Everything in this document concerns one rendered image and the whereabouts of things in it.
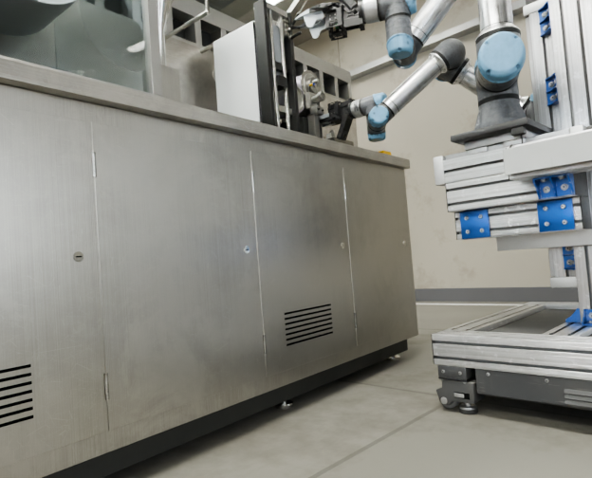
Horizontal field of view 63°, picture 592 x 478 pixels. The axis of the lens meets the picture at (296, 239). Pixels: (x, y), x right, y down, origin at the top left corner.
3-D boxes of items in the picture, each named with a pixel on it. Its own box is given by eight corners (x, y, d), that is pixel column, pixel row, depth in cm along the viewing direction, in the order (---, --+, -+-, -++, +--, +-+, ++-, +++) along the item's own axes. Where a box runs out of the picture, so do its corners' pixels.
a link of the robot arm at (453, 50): (478, 42, 180) (381, 132, 182) (471, 54, 191) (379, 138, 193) (456, 21, 181) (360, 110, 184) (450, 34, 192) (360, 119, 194)
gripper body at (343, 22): (323, 27, 145) (362, 19, 141) (322, 3, 146) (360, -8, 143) (329, 42, 152) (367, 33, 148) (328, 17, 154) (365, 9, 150)
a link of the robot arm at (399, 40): (416, 61, 147) (413, 27, 148) (413, 46, 137) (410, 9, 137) (390, 66, 150) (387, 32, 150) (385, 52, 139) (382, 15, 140)
